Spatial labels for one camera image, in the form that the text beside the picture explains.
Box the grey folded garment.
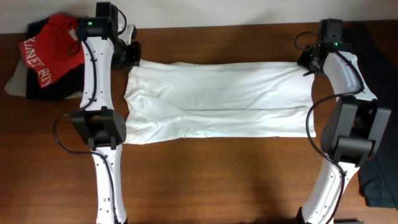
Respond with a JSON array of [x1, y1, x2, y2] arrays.
[[4, 59, 28, 97]]

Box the black folded garment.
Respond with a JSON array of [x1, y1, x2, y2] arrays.
[[25, 17, 85, 102]]

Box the red printed t-shirt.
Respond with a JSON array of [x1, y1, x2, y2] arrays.
[[19, 13, 85, 88]]

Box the white t-shirt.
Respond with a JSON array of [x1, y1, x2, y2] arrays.
[[124, 60, 316, 145]]

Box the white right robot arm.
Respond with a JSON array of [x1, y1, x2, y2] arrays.
[[295, 19, 391, 224]]

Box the dark green trousers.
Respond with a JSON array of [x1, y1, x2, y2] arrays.
[[343, 24, 397, 208]]

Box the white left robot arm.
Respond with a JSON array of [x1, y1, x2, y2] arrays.
[[70, 2, 141, 224]]

